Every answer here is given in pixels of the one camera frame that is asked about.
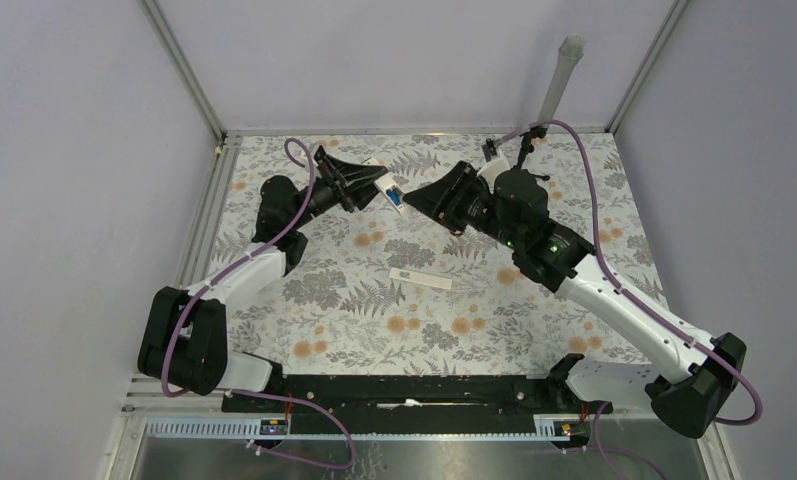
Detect white remote control body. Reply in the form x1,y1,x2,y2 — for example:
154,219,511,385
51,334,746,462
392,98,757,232
363,157,409,218

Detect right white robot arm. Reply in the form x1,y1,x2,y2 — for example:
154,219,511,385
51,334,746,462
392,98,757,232
403,162,747,439

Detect floral patterned table mat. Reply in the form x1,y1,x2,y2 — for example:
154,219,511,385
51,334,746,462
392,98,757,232
209,132,666,375

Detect slotted cable duct rail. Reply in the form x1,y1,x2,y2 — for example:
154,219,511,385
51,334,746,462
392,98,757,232
144,415,575,443

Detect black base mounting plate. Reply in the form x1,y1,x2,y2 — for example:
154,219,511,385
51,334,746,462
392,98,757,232
222,374,600,435

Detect blue battery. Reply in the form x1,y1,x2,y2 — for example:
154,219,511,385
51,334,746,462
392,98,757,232
386,189,402,206

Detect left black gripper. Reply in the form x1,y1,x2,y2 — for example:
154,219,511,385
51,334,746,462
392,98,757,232
291,156,392,230

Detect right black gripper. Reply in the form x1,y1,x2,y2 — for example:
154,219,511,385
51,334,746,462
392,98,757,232
402,160,522,250

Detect grey tube on tripod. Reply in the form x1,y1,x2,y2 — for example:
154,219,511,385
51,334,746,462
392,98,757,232
538,34,586,120

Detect white remote battery cover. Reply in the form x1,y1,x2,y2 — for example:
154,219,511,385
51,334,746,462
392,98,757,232
389,268,453,290

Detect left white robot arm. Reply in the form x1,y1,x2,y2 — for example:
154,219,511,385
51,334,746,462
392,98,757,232
137,148,388,411

